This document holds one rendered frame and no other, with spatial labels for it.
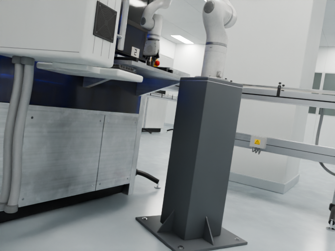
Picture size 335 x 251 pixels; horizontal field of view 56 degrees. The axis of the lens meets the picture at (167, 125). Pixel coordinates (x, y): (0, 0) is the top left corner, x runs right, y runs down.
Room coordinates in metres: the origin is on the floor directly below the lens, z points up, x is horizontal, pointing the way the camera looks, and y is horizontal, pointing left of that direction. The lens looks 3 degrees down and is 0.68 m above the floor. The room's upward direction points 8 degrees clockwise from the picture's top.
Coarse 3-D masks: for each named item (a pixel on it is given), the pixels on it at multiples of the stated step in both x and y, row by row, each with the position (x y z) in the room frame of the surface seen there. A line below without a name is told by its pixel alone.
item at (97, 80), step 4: (132, 68) 1.63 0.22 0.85; (84, 80) 1.80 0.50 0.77; (88, 80) 1.78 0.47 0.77; (92, 80) 1.77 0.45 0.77; (96, 80) 1.75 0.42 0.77; (100, 80) 1.74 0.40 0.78; (104, 80) 1.73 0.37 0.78; (108, 80) 1.75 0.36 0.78; (84, 84) 1.80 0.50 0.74; (88, 84) 1.78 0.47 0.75; (92, 84) 1.77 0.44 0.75; (96, 84) 1.78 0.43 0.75
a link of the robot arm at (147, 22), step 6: (156, 0) 2.01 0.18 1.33; (162, 0) 2.00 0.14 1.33; (168, 0) 2.01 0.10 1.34; (150, 6) 1.97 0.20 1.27; (156, 6) 1.97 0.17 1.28; (162, 6) 1.99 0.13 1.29; (168, 6) 2.04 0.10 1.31; (144, 12) 1.98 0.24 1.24; (150, 12) 1.96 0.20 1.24; (144, 18) 1.98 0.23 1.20; (150, 18) 1.97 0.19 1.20; (144, 24) 1.98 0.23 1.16; (150, 24) 1.99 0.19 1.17
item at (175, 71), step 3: (153, 66) 1.94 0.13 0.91; (171, 69) 1.89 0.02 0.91; (174, 69) 1.92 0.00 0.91; (174, 72) 1.93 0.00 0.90; (177, 72) 1.96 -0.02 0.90; (180, 72) 1.99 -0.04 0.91; (183, 72) 2.02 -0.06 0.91; (180, 75) 1.99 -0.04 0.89; (183, 75) 2.03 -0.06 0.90; (186, 75) 2.06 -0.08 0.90; (189, 75) 2.09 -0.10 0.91
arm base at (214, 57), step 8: (208, 48) 1.72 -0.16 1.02; (216, 48) 1.70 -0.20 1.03; (224, 48) 1.72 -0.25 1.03; (208, 56) 1.71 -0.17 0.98; (216, 56) 1.70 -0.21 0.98; (224, 56) 1.72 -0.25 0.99; (208, 64) 1.71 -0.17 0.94; (216, 64) 1.70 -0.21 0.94; (224, 64) 1.74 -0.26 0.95; (208, 72) 1.71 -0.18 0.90; (216, 72) 1.70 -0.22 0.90; (224, 80) 1.69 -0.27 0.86
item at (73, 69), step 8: (40, 64) 1.42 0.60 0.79; (48, 64) 1.40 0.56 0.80; (56, 64) 1.28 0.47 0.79; (64, 64) 1.26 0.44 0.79; (72, 64) 1.24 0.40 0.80; (80, 64) 1.23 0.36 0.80; (64, 72) 1.46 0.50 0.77; (72, 72) 1.39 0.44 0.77; (80, 72) 1.33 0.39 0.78; (88, 72) 1.30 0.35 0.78; (96, 72) 1.27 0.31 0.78; (104, 72) 1.28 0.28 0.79; (112, 72) 1.26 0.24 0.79; (120, 72) 1.26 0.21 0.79; (128, 72) 1.32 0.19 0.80; (128, 80) 1.40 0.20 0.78; (136, 80) 1.38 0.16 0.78
